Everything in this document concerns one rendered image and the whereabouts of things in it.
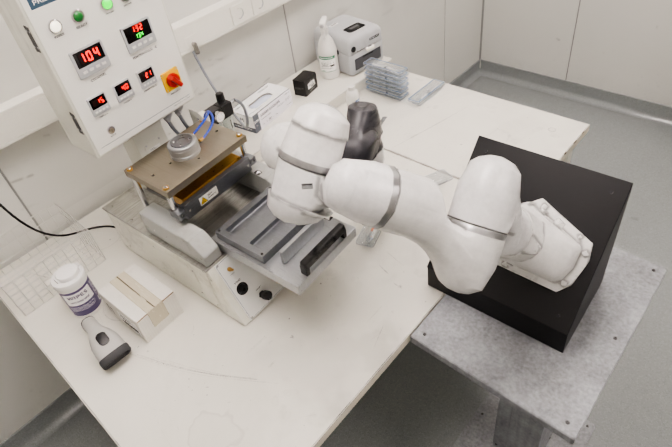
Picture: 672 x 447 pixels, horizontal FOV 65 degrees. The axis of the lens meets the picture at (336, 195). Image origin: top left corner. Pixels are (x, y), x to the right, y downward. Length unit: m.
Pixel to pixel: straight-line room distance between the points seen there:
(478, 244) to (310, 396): 0.57
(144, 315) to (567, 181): 1.07
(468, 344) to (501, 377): 0.11
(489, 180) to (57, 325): 1.23
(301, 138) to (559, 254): 0.63
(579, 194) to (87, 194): 1.53
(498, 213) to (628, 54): 2.59
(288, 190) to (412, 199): 0.21
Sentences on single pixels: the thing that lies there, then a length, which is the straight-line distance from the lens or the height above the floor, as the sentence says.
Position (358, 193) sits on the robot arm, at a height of 1.33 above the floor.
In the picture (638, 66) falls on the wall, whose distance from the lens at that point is 3.47.
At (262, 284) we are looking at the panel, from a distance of 1.44.
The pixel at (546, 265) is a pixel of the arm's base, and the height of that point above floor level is 0.98.
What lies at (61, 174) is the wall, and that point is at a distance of 1.93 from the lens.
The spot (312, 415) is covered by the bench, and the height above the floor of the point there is 0.75.
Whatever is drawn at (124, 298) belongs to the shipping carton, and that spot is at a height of 0.84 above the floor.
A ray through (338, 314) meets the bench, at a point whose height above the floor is 0.75.
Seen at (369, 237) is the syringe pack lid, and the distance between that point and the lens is 1.54.
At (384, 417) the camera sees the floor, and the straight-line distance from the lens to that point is 2.09.
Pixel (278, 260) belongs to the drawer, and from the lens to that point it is 1.26.
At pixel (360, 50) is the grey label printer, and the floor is 0.89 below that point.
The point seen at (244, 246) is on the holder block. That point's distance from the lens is 1.28.
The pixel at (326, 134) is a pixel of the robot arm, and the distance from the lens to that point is 0.87.
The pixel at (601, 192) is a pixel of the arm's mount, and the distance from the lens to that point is 1.29.
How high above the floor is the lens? 1.87
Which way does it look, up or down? 41 degrees down
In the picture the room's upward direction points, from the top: 9 degrees counter-clockwise
